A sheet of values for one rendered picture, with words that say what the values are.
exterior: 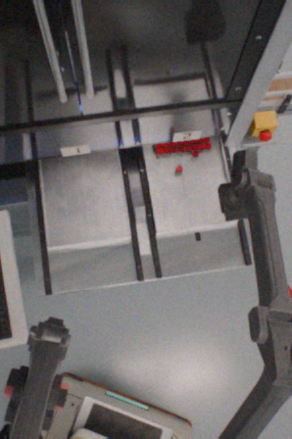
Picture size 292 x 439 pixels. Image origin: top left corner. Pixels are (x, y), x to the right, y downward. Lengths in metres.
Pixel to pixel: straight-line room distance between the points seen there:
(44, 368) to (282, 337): 0.46
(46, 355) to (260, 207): 0.55
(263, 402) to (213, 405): 1.47
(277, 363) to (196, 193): 0.82
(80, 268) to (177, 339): 0.98
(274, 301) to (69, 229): 0.81
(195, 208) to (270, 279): 0.65
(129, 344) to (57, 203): 1.01
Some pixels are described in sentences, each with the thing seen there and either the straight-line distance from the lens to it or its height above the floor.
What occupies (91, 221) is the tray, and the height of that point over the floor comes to 0.88.
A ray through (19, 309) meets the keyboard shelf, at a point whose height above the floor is 0.80.
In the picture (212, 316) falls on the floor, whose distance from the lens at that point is 2.47.
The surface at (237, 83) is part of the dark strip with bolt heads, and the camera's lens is 1.34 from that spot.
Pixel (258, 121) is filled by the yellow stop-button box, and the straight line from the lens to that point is 1.61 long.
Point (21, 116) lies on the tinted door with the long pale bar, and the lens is 1.34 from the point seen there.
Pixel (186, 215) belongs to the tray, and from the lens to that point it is 1.62.
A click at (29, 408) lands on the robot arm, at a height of 1.49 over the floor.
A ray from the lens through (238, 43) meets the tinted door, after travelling 1.19.
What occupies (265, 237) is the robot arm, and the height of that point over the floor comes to 1.41.
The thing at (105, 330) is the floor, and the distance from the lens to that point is 2.44.
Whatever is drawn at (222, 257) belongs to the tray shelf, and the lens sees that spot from 1.61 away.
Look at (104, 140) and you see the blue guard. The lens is 1.50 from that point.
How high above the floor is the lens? 2.44
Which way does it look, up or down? 75 degrees down
